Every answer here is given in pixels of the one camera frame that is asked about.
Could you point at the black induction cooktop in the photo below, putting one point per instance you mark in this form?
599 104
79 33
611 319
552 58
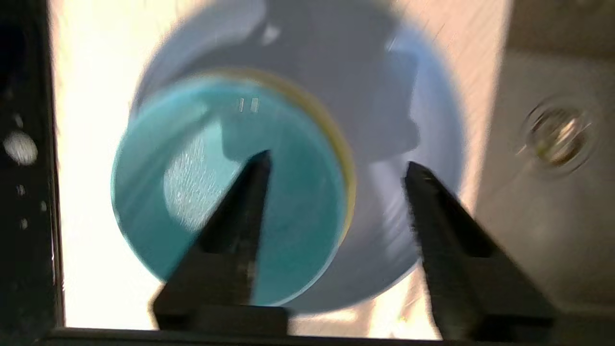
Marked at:
24 192

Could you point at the teal bowl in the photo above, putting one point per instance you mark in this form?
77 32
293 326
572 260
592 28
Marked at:
298 216

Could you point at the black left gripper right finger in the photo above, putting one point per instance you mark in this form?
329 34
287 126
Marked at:
471 269

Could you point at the yellow bowl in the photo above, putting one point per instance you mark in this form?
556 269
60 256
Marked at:
338 144

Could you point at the metal sink drain strainer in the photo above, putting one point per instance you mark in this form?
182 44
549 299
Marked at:
557 134

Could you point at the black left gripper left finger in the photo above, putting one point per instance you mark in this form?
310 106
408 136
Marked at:
226 259

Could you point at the stainless steel sink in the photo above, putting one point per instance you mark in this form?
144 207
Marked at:
552 216

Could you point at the grey-blue plate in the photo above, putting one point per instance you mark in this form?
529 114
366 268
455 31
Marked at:
384 96

